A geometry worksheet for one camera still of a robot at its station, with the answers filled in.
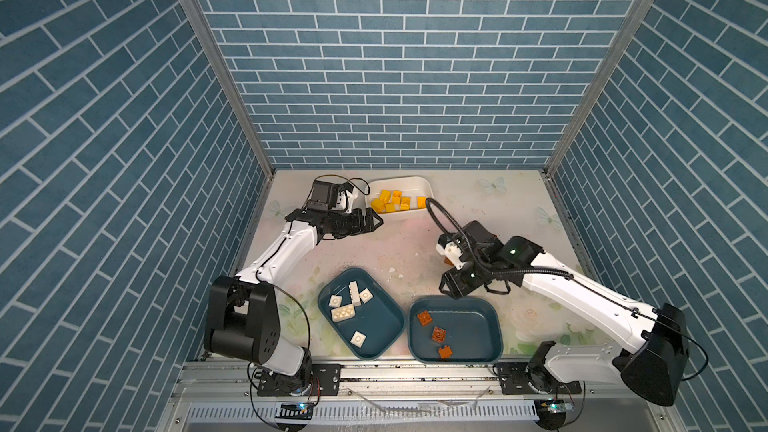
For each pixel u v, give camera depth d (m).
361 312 0.86
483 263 0.57
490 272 0.55
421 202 1.11
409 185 1.12
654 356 0.38
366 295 0.87
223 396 0.73
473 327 0.81
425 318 0.82
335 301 0.87
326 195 0.68
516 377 0.74
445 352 0.76
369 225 0.76
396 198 1.09
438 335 0.81
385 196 1.10
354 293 0.86
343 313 0.84
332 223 0.72
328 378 0.74
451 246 0.70
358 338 0.80
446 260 0.69
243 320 0.43
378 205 1.07
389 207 1.07
